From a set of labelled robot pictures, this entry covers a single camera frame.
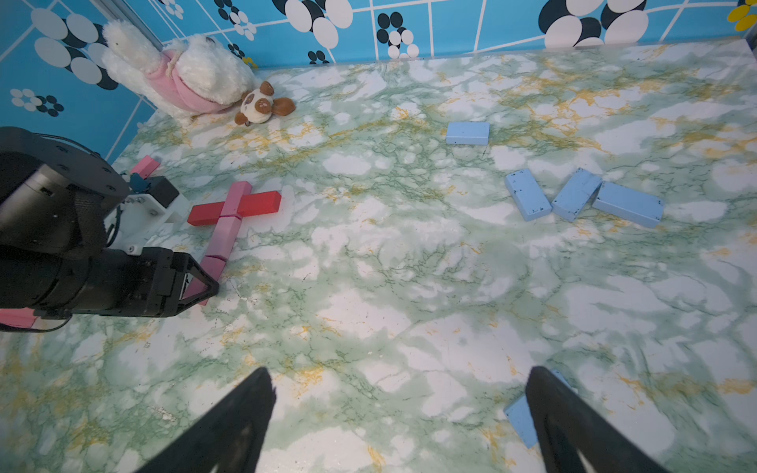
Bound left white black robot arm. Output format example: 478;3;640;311
1;127;219;321

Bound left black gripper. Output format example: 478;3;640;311
35;248;199;318

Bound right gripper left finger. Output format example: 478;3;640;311
140;367;276;472

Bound pink block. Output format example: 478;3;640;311
131;156;161;179
220;181;252;219
181;256;227;305
204;216;242;261

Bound white pink plush toy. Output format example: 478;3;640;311
103;21;256;122

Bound small brown white plush dog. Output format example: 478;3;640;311
235;81;296;126

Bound light blue block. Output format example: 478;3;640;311
551;169;602;222
506;169;553;222
593;181;664;229
446;122;490;146
503;369;578;449

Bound red block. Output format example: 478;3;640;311
186;202;224;227
238;191;282;218

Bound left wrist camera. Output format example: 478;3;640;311
106;173;191;256

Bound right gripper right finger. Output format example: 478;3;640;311
526;366;665;472

